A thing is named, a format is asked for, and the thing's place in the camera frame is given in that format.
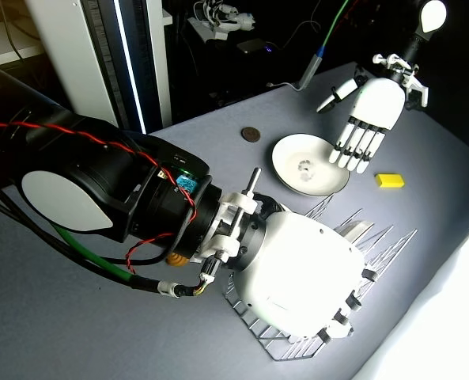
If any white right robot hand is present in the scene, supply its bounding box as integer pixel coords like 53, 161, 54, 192
233, 193, 380, 345

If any spare white robot hand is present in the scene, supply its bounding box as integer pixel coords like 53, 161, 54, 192
193, 0, 257, 40

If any green cable with blue plug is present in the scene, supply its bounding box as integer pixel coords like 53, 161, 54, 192
316, 0, 350, 56

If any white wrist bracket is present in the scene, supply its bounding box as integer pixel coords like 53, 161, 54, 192
372, 52, 431, 110
196, 167, 263, 278

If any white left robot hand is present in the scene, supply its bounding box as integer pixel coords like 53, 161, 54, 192
316, 74, 406, 175

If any white cabinet with light strip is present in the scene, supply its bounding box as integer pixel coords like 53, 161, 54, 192
24, 0, 174, 135

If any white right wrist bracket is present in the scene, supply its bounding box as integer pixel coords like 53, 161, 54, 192
196, 167, 263, 278

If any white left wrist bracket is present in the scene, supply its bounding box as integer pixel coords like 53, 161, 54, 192
372, 52, 431, 110

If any orange swirl cookie toy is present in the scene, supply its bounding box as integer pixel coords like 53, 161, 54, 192
165, 253, 191, 268

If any silver wire dish rack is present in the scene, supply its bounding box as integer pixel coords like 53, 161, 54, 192
222, 196, 419, 362

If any white side desk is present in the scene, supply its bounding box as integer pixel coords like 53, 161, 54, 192
0, 19, 45, 67

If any grey flat box device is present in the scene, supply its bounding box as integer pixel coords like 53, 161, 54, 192
236, 38, 277, 56

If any grey bar adapter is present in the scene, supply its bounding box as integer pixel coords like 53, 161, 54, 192
298, 54, 323, 91

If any yellow rectangular block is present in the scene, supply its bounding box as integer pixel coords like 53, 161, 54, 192
374, 173, 406, 189

